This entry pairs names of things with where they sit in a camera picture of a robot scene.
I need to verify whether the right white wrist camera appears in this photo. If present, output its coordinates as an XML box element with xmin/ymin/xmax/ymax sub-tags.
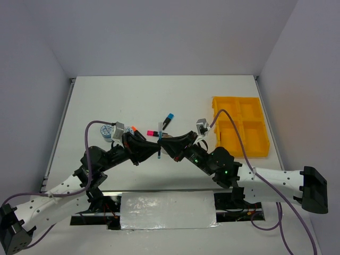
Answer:
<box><xmin>194</xmin><ymin>118</ymin><xmax>210</xmax><ymax>143</ymax></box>

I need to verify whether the clear tape roll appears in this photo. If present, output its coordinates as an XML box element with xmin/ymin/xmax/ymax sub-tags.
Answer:
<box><xmin>161</xmin><ymin>134</ymin><xmax>173</xmax><ymax>155</ymax></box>

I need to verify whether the pink highlighter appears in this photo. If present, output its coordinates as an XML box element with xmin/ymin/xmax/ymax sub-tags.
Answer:
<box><xmin>147</xmin><ymin>130</ymin><xmax>159</xmax><ymax>137</ymax></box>

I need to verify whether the blue paint jar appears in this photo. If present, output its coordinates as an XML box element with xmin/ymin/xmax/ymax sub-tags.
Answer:
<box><xmin>124</xmin><ymin>126</ymin><xmax>134</xmax><ymax>135</ymax></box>
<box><xmin>100</xmin><ymin>124</ymin><xmax>114</xmax><ymax>142</ymax></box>

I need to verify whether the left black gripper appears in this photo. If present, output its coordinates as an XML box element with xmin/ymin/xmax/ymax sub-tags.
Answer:
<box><xmin>100</xmin><ymin>131</ymin><xmax>161</xmax><ymax>171</ymax></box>

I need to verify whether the orange highlighter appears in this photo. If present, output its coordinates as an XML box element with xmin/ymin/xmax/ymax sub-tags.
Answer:
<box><xmin>131</xmin><ymin>126</ymin><xmax>146</xmax><ymax>141</ymax></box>

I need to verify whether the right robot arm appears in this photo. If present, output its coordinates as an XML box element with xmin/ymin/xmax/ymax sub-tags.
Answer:
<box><xmin>158</xmin><ymin>131</ymin><xmax>328</xmax><ymax>214</ymax></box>

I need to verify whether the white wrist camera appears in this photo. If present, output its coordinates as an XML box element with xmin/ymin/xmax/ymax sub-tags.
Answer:
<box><xmin>111</xmin><ymin>122</ymin><xmax>125</xmax><ymax>146</ymax></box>
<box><xmin>194</xmin><ymin>118</ymin><xmax>210</xmax><ymax>143</ymax></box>

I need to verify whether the blue pen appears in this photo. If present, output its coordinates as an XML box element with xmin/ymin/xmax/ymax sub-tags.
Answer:
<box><xmin>157</xmin><ymin>137</ymin><xmax>162</xmax><ymax>159</ymax></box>

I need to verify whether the blue highlighter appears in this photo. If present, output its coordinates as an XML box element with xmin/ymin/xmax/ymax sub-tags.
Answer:
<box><xmin>162</xmin><ymin>113</ymin><xmax>174</xmax><ymax>130</ymax></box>

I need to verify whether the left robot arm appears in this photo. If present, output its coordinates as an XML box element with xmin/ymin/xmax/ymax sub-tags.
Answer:
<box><xmin>1</xmin><ymin>133</ymin><xmax>160</xmax><ymax>254</ymax></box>

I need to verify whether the yellow compartment bin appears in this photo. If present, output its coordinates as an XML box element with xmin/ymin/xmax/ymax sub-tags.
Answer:
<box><xmin>212</xmin><ymin>97</ymin><xmax>270</xmax><ymax>158</ymax></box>

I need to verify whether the blue paint jar left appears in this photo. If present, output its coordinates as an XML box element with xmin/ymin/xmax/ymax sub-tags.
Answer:
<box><xmin>100</xmin><ymin>124</ymin><xmax>114</xmax><ymax>142</ymax></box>

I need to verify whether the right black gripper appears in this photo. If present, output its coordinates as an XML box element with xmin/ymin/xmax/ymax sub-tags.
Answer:
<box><xmin>157</xmin><ymin>130</ymin><xmax>214</xmax><ymax>175</ymax></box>

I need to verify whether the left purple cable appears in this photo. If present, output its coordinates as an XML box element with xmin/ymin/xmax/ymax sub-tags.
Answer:
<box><xmin>2</xmin><ymin>121</ymin><xmax>117</xmax><ymax>249</ymax></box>

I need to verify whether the clear blue pen cap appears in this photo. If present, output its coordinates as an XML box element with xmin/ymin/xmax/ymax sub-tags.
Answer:
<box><xmin>158</xmin><ymin>122</ymin><xmax>163</xmax><ymax>140</ymax></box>

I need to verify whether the blue paint jar right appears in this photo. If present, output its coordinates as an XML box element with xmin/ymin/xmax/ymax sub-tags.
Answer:
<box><xmin>124</xmin><ymin>126</ymin><xmax>134</xmax><ymax>135</ymax></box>

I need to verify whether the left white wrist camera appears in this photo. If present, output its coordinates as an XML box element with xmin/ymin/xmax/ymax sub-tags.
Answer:
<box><xmin>111</xmin><ymin>122</ymin><xmax>125</xmax><ymax>146</ymax></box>

